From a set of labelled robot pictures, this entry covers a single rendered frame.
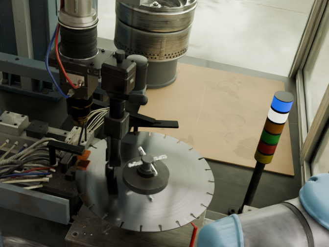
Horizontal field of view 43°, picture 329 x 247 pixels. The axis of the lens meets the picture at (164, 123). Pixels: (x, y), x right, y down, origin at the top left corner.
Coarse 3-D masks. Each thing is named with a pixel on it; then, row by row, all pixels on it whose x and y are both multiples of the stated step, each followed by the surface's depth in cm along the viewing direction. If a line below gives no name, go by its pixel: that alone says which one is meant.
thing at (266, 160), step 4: (256, 152) 104; (260, 152) 102; (256, 156) 104; (260, 156) 103; (264, 156) 102; (268, 156) 102; (272, 156) 103; (256, 160) 104; (260, 160) 103; (264, 160) 103; (268, 160) 103
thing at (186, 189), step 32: (96, 160) 101; (128, 160) 102; (160, 160) 103; (192, 160) 104; (96, 192) 92; (128, 192) 94; (160, 192) 95; (192, 192) 96; (128, 224) 86; (160, 224) 87
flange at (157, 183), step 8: (136, 160) 101; (128, 168) 98; (136, 168) 98; (160, 168) 99; (128, 176) 96; (136, 176) 96; (144, 176) 96; (152, 176) 96; (160, 176) 97; (168, 176) 98; (128, 184) 95; (136, 184) 94; (144, 184) 95; (152, 184) 95; (160, 184) 95
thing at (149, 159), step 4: (140, 148) 98; (140, 152) 98; (144, 152) 97; (144, 156) 96; (148, 156) 96; (152, 156) 96; (160, 156) 97; (164, 156) 97; (144, 160) 95; (148, 160) 95; (152, 160) 95; (156, 160) 96; (128, 164) 94; (132, 164) 94; (136, 164) 94; (140, 164) 95; (144, 164) 95; (148, 164) 94; (152, 164) 95; (144, 168) 95; (148, 168) 95; (152, 168) 93; (152, 172) 93; (156, 172) 93
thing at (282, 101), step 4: (276, 92) 95; (280, 92) 95; (284, 92) 95; (276, 96) 94; (280, 96) 94; (284, 96) 94; (288, 96) 94; (292, 96) 94; (272, 100) 95; (276, 100) 93; (280, 100) 92; (284, 100) 92; (288, 100) 93; (292, 100) 93; (272, 104) 95; (276, 104) 94; (280, 104) 93; (284, 104) 93; (288, 104) 93; (276, 108) 94; (280, 108) 93; (284, 108) 93; (288, 108) 94; (284, 112) 94
